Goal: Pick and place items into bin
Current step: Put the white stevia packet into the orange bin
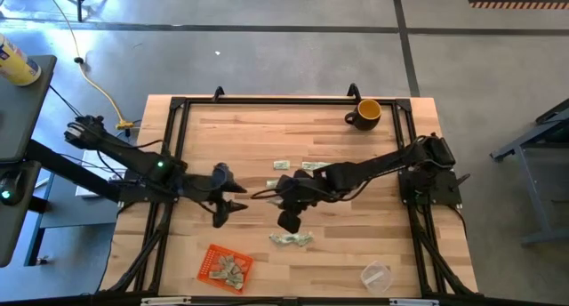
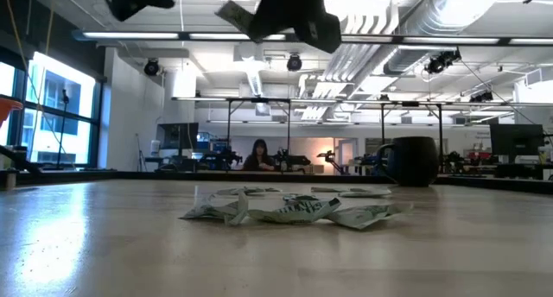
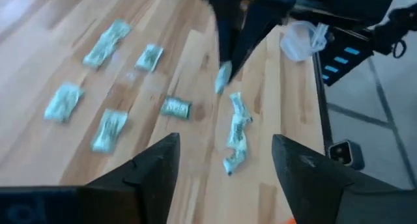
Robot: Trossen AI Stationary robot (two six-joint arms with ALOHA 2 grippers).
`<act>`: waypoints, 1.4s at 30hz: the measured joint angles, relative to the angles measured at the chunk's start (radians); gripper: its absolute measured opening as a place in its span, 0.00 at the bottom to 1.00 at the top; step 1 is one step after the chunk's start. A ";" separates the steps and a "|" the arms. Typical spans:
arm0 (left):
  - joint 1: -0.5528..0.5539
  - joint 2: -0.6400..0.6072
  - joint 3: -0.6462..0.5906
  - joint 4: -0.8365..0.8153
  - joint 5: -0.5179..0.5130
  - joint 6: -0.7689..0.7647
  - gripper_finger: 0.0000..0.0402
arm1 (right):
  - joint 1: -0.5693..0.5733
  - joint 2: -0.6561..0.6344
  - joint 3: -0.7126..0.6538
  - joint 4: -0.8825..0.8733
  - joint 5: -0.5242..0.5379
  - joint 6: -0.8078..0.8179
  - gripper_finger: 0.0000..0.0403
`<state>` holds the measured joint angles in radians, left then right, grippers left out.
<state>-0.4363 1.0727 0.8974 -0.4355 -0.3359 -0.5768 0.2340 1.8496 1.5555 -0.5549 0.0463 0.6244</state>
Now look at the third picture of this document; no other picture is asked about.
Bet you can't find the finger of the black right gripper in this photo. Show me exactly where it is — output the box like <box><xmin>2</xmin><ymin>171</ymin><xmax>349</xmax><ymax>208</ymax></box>
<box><xmin>231</xmin><ymin>0</ymin><xmax>296</xmax><ymax>81</ymax></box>
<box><xmin>208</xmin><ymin>0</ymin><xmax>244</xmax><ymax>63</ymax></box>

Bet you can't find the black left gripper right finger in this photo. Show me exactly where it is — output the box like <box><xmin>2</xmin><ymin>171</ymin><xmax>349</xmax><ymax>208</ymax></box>
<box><xmin>272</xmin><ymin>134</ymin><xmax>401</xmax><ymax>224</ymax></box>

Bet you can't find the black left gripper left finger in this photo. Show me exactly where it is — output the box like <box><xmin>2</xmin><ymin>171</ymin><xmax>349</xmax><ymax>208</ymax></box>
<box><xmin>81</xmin><ymin>132</ymin><xmax>181</xmax><ymax>224</ymax></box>

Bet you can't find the clear plastic container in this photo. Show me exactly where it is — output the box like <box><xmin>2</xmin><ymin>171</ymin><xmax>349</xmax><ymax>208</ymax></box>
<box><xmin>279</xmin><ymin>20</ymin><xmax>329</xmax><ymax>63</ymax></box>

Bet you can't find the grey floor outlet box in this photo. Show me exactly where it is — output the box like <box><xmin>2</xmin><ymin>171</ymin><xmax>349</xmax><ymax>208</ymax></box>
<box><xmin>327</xmin><ymin>139</ymin><xmax>366</xmax><ymax>171</ymax></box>

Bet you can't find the black aluminium table frame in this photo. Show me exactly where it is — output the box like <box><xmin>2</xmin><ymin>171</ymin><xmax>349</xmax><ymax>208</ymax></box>
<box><xmin>311</xmin><ymin>49</ymin><xmax>335</xmax><ymax>153</ymax></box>

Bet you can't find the black rail with white strips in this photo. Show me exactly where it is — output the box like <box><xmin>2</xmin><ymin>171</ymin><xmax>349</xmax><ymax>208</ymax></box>
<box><xmin>318</xmin><ymin>25</ymin><xmax>375</xmax><ymax>87</ymax></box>

